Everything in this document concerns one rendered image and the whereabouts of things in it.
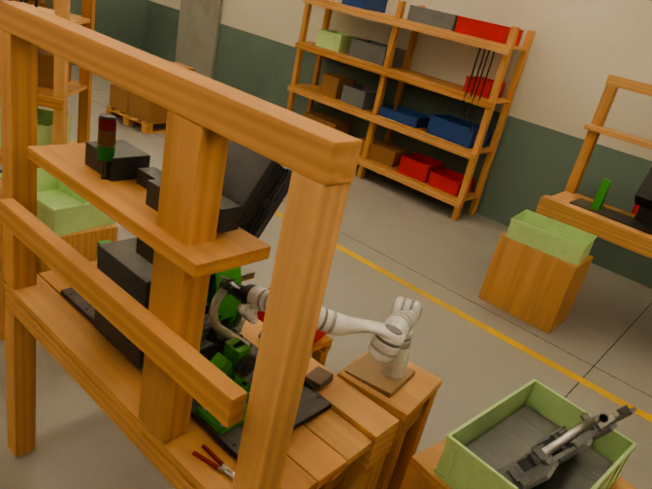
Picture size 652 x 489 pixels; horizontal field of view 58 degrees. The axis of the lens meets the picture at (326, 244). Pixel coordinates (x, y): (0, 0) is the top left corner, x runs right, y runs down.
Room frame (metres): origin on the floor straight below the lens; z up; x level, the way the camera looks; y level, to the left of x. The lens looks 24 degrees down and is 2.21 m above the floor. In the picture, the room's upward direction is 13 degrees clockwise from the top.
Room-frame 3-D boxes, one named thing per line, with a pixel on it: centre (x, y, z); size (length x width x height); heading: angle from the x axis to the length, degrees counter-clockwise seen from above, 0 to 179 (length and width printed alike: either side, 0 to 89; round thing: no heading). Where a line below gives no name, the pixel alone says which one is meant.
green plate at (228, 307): (1.82, 0.33, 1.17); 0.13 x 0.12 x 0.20; 54
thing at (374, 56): (7.66, -0.36, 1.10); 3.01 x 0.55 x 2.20; 54
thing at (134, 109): (7.97, 2.64, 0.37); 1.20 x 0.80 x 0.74; 152
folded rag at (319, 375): (1.76, -0.08, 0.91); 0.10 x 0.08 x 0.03; 151
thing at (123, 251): (1.77, 0.59, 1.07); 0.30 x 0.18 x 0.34; 54
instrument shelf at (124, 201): (1.60, 0.58, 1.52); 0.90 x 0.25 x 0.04; 54
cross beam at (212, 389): (1.52, 0.64, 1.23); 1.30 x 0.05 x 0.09; 54
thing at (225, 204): (1.46, 0.32, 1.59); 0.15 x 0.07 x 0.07; 54
